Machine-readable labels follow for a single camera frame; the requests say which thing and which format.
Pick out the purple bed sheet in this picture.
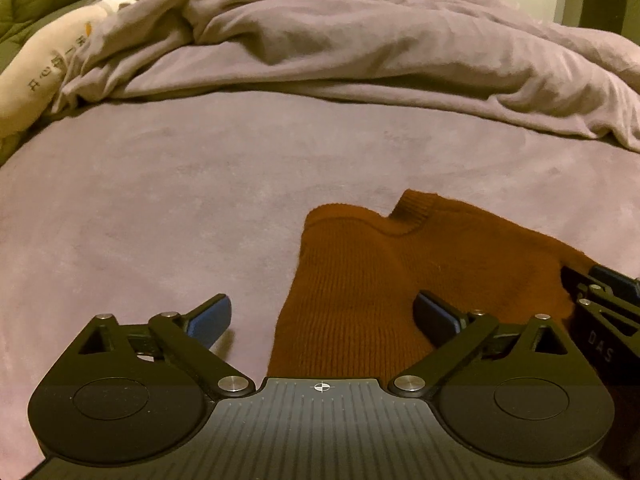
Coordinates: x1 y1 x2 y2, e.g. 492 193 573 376
0 77 640 472

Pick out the white plush pillow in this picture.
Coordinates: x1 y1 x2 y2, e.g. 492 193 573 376
0 0 139 139

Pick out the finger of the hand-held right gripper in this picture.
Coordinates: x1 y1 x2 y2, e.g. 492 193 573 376
560 263 640 317

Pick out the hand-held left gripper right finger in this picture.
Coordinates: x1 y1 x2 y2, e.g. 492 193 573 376
387 289 577 400

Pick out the brown knit sweater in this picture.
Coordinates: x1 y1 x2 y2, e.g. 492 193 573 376
266 188 599 382

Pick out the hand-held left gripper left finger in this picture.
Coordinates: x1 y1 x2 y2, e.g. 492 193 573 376
75 293 257 400

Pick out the green quilted cushion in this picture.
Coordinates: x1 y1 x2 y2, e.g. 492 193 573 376
0 0 128 73

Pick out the crumpled purple duvet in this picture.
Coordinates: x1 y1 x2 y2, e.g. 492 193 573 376
50 0 640 154

